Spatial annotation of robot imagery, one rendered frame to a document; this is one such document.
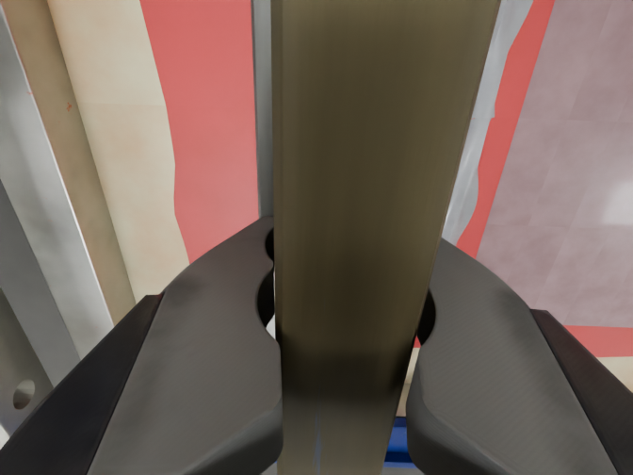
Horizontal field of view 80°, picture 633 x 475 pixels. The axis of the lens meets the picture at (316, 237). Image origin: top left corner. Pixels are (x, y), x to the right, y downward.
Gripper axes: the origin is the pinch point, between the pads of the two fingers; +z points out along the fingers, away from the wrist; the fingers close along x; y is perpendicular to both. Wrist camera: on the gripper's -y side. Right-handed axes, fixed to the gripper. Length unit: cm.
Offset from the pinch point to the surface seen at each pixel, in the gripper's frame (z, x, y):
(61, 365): 110, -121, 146
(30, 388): 8.4, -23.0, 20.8
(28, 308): 109, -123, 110
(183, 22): 13.5, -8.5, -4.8
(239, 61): 13.5, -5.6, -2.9
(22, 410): 6.7, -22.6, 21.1
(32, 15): 11.9, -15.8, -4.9
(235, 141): 13.5, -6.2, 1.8
